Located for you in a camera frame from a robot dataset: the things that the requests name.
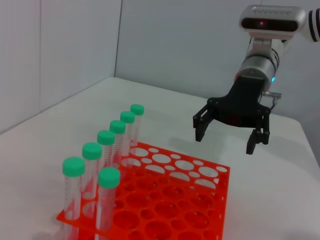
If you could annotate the green-capped clear test tube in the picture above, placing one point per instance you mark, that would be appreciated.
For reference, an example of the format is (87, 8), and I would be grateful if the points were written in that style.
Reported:
(117, 126)
(108, 177)
(106, 137)
(92, 151)
(137, 109)
(73, 166)
(127, 117)

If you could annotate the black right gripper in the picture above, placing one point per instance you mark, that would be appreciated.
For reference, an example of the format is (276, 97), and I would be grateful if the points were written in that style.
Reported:
(242, 105)

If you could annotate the orange plastic test tube rack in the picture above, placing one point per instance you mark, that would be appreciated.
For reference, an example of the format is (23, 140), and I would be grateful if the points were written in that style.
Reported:
(160, 207)

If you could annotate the white and silver right robot arm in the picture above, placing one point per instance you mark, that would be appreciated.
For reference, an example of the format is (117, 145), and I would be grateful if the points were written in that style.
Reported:
(260, 65)

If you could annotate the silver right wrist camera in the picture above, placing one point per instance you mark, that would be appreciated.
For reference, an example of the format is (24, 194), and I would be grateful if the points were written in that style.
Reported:
(272, 23)

